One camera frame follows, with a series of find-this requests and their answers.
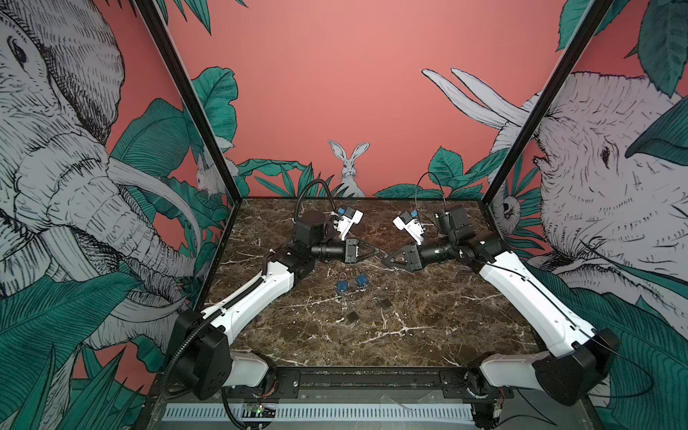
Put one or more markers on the black corner frame post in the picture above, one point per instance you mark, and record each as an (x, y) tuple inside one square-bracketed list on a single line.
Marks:
[(585, 30), (152, 18)]

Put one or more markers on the white perforated strip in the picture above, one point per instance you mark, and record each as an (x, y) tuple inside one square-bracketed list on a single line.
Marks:
[(320, 412)]

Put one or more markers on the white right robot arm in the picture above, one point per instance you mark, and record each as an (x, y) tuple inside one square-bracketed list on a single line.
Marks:
[(576, 357)]

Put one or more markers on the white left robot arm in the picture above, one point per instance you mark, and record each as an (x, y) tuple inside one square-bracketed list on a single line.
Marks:
[(200, 360)]

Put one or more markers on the small green circuit board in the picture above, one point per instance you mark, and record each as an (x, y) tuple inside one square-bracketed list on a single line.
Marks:
[(260, 412)]

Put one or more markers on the black corner frame post right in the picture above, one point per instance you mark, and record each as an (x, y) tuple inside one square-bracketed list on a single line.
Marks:
[(585, 30)]

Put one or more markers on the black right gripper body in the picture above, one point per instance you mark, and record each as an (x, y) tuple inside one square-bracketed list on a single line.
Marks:
[(417, 257)]

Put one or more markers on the black corner frame post left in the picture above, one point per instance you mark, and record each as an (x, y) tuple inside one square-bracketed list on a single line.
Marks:
[(152, 18)]

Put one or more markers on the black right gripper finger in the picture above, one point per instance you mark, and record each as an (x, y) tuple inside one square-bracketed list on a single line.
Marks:
[(390, 263), (391, 256)]

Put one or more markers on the blue padlock right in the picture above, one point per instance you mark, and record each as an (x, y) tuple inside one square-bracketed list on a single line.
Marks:
[(362, 281)]

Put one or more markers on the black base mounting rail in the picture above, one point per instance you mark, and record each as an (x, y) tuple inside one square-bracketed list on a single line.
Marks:
[(455, 383)]

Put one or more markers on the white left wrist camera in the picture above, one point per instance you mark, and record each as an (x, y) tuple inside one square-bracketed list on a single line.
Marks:
[(345, 219)]

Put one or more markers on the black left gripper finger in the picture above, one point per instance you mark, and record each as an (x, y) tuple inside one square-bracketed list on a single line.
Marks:
[(368, 249), (370, 259)]

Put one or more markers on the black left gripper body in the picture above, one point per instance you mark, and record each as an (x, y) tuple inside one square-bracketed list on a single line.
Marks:
[(349, 250)]

